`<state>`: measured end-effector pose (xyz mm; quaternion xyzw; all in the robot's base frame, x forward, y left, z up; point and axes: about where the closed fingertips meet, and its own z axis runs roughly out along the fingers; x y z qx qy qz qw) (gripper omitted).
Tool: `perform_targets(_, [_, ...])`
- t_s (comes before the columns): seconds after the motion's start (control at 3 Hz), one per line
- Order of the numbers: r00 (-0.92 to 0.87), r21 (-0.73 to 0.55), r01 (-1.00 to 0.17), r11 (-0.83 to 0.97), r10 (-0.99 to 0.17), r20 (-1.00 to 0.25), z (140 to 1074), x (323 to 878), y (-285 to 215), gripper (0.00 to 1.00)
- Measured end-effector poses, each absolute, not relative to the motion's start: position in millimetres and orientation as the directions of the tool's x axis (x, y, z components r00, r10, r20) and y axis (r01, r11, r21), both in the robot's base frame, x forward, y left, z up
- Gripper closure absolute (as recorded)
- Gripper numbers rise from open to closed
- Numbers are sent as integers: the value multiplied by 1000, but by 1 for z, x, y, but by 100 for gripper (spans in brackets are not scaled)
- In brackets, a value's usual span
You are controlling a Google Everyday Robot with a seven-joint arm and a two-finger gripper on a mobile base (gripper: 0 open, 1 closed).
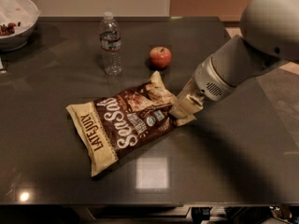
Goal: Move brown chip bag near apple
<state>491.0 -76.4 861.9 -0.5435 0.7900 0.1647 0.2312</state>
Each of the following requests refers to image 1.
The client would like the white bowl with snacks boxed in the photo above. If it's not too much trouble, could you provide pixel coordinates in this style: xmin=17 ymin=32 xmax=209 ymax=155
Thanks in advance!
xmin=0 ymin=0 xmax=40 ymax=51

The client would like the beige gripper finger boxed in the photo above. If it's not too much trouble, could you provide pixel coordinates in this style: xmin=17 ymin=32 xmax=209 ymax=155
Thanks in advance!
xmin=169 ymin=96 xmax=203 ymax=119
xmin=178 ymin=78 xmax=205 ymax=105

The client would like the clear plastic water bottle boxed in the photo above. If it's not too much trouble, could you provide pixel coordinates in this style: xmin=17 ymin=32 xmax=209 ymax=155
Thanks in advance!
xmin=99 ymin=12 xmax=122 ymax=76

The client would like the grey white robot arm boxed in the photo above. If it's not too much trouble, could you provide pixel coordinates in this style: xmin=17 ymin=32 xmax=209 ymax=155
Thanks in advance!
xmin=170 ymin=0 xmax=299 ymax=119

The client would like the brown Late July chip bag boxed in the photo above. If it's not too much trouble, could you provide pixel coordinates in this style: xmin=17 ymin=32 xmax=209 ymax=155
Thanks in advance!
xmin=66 ymin=72 xmax=195 ymax=176

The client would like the red apple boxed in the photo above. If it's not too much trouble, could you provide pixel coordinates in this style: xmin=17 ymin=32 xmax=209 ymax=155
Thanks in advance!
xmin=149 ymin=47 xmax=172 ymax=70

